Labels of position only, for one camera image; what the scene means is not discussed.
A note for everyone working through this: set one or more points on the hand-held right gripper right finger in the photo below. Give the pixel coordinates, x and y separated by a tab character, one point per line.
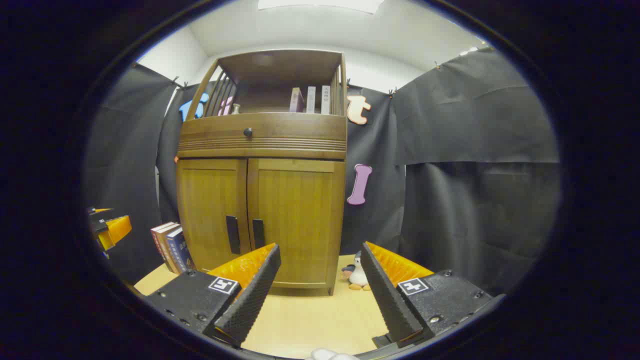
387	295

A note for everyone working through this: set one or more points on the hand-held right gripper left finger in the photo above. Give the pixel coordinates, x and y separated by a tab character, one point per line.
252	295

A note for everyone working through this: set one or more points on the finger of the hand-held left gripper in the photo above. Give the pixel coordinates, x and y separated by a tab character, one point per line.
100	210
116	231

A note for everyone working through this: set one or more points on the wooden shoe cabinet door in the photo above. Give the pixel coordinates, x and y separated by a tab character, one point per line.
210	205
300	210

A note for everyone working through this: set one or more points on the wooden double-door shoe cabinet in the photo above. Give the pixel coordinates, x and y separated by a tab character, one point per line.
260	145

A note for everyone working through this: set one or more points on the wooden cabinet drawer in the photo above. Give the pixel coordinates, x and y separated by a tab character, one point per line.
290	130

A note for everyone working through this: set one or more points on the penguin plush toy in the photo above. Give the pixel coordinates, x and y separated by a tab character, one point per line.
357	274

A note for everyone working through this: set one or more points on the red and white book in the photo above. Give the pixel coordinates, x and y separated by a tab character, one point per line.
159	240

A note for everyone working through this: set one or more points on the brown book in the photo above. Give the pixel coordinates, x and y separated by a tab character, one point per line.
167	245

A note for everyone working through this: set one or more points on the blue book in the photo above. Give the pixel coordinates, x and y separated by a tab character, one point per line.
180	250

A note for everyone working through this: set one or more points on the black backdrop cloth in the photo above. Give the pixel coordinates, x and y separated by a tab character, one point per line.
475	125

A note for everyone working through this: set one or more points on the grey book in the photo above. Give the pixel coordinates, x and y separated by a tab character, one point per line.
311	100

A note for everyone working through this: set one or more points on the large ceiling light panel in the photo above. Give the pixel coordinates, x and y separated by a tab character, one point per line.
320	4

